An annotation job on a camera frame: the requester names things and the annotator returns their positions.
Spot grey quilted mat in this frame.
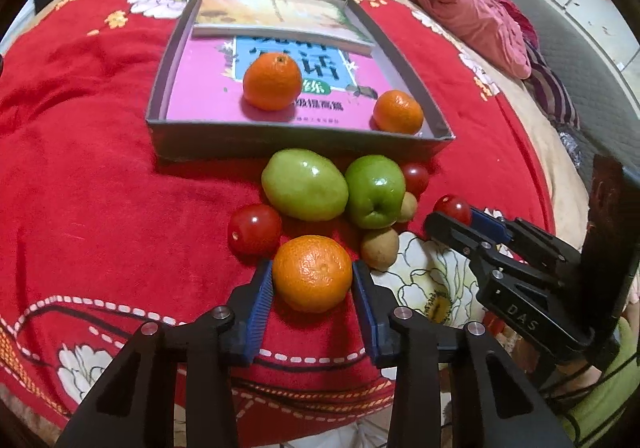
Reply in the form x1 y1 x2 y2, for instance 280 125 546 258
462 0 640 199

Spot small kiwi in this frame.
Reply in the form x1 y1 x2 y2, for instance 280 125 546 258
397 191 418 223

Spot large green apple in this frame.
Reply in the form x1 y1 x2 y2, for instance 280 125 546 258
261 148 349 222

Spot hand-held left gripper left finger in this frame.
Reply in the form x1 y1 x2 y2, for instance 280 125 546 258
52 258 275 448

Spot red floral blanket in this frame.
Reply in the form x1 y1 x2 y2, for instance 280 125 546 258
0 0 556 434

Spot beige bed sheet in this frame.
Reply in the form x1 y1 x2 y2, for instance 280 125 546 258
480 48 593 249

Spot silver foil wrapper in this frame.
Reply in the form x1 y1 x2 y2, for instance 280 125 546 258
557 128 588 179

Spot yellow floral book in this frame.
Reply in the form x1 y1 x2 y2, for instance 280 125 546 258
192 0 377 56

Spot large orange with navel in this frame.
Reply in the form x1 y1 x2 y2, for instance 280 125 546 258
242 52 304 112

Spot pink book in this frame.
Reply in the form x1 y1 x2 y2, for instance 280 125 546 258
165 33 433 136

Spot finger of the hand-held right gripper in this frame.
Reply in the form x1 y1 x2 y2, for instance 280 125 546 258
469 207 583 279
424 211 598 364

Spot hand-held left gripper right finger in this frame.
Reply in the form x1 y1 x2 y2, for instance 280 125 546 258
351 259 576 448

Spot large cherry tomato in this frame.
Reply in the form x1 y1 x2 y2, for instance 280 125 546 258
227 203 283 256

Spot large kiwi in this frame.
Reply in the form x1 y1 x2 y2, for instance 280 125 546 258
361 227 400 272

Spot small orange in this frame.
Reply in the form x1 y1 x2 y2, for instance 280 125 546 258
372 90 425 135

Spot green cloth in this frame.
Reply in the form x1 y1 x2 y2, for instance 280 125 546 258
560 318 640 448

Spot striped cloth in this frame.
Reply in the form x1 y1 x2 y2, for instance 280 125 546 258
522 41 581 129

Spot magenta cloth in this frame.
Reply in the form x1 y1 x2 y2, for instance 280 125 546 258
492 0 538 49

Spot medium orange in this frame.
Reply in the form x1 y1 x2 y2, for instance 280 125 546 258
272 235 354 314

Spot small green apple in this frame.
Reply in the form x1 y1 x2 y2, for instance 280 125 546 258
344 155 407 229

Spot grey cardboard box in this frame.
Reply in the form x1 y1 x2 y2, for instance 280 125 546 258
145 0 456 164

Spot small cherry tomato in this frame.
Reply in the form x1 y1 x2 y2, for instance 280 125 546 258
400 162 431 196

